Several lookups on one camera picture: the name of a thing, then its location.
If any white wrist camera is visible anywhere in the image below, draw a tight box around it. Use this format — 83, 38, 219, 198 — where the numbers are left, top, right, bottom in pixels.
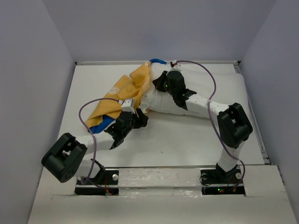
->
170, 60, 182, 71
118, 98, 135, 114

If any yellow blue pillowcase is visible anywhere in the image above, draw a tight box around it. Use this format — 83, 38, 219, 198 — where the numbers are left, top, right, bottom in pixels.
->
85, 59, 167, 133

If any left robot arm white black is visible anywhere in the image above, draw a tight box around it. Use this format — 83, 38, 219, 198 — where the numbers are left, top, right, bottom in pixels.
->
41, 108, 149, 184

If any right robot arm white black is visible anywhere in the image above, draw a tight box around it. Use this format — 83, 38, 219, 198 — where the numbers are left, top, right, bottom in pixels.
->
152, 70, 253, 183

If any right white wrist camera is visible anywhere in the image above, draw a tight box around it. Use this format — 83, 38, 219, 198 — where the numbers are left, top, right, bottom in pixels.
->
170, 60, 182, 71

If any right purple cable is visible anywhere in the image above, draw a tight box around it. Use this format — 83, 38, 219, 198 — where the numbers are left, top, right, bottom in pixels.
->
176, 60, 246, 185

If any aluminium frame rail right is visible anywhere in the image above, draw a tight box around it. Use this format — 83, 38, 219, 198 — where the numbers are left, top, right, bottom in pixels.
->
234, 61, 271, 166

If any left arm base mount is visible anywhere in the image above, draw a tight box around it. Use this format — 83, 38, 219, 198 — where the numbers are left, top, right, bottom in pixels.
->
74, 161, 119, 196

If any aluminium frame rail back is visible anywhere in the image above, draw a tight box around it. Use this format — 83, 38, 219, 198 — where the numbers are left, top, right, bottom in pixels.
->
75, 60, 241, 65

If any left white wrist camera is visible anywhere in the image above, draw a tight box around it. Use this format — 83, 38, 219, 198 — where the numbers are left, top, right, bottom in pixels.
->
118, 98, 135, 114

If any white pillow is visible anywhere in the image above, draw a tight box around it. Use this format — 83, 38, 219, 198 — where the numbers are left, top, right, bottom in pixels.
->
139, 67, 249, 118

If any aluminium frame rail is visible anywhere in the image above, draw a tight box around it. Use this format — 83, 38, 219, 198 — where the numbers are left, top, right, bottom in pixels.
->
234, 61, 271, 166
75, 60, 241, 65

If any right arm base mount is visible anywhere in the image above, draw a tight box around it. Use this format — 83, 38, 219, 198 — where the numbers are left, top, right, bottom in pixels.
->
199, 165, 246, 196

